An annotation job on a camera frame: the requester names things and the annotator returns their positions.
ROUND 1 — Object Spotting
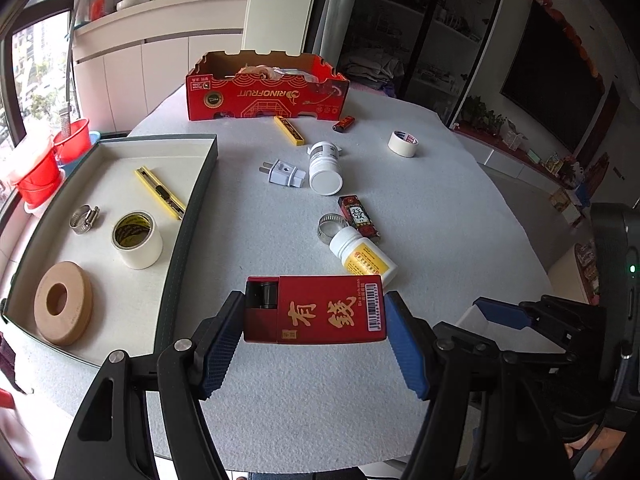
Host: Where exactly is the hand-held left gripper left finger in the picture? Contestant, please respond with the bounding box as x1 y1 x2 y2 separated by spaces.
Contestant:
54 291 246 480

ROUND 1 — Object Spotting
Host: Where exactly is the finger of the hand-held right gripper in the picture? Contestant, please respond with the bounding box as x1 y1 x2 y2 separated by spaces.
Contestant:
472 295 602 362

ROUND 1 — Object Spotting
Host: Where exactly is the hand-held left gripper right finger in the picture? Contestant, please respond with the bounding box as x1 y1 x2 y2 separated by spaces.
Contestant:
384 291 566 480

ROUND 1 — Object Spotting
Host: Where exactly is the white grey block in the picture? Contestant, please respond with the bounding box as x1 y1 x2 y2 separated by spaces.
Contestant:
454 304 497 342

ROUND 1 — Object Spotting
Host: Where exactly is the red cigarette box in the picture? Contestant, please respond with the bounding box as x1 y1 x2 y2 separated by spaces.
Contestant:
243 274 389 345

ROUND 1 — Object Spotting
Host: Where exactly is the white pill bottle yellow label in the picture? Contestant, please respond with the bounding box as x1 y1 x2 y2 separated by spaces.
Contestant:
328 225 399 286

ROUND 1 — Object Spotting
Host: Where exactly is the white masking tape roll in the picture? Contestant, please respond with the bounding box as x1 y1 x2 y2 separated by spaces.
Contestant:
110 208 164 271

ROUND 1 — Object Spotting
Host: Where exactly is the small metal hose clamp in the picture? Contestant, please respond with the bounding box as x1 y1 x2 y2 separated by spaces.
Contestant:
316 213 349 241

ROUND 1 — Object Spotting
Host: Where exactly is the red black printed small box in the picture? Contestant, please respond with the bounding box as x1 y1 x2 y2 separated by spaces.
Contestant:
337 193 381 239

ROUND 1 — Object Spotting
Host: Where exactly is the tan tape roll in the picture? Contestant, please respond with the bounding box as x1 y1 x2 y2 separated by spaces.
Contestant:
33 261 95 346

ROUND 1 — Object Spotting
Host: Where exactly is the yellow utility knife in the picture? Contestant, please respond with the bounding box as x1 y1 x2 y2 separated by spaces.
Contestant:
133 166 187 221

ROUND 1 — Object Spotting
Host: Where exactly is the white plug adapter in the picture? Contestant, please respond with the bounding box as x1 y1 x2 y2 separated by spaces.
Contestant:
258 158 307 190

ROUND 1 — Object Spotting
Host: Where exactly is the large metal hose clamp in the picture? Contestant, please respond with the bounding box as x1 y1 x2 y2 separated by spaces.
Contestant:
68 204 100 236

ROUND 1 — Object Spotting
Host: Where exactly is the white plastic jar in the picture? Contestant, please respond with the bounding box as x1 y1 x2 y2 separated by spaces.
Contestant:
307 140 344 196

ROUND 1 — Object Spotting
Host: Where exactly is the dark green tray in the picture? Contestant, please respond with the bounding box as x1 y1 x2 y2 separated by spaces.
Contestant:
0 133 220 368

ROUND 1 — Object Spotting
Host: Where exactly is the person's right hand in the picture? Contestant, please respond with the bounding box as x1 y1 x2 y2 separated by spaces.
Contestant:
564 422 623 461

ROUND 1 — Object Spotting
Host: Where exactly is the low shelf with packets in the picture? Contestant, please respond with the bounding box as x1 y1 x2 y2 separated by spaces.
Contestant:
575 242 601 306

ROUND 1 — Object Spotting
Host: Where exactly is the low television console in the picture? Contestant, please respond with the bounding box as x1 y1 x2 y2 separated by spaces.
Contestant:
450 125 596 206

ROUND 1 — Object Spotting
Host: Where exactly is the small white tape roll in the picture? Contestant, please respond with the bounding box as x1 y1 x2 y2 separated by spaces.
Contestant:
388 130 420 160

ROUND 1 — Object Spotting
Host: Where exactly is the potted plant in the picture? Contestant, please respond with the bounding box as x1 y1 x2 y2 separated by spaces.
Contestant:
457 95 506 133

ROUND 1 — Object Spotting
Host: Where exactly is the black television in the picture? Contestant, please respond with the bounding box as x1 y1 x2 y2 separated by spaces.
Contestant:
500 0 608 153

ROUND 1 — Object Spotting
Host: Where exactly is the yellow blade case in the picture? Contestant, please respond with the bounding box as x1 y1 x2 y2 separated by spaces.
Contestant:
273 115 306 147

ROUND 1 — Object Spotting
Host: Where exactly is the red garland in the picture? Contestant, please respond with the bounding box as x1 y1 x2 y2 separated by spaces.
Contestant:
527 0 608 78

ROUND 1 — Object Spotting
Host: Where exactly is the red cardboard box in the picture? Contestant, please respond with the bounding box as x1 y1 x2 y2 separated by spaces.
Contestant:
185 50 350 122

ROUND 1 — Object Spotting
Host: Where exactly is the red basin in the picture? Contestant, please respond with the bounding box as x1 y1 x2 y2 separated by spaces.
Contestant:
52 118 94 164

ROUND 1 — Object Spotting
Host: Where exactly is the red bucket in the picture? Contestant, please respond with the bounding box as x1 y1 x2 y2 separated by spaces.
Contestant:
12 135 67 207

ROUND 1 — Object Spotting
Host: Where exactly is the folded clothes pile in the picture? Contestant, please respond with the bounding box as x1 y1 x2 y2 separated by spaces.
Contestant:
340 55 401 92

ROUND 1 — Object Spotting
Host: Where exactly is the white cabinet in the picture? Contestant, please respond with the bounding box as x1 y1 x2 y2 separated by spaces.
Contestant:
72 0 251 136

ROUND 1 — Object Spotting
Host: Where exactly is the clear plastic packaging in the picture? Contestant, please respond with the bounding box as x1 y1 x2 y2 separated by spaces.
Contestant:
280 67 321 85

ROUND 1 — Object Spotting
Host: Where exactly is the glass display cabinet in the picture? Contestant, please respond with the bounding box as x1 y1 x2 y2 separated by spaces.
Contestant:
320 0 511 128

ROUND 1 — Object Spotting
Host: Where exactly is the metal shower hose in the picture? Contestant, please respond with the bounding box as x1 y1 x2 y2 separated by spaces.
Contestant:
62 0 85 137

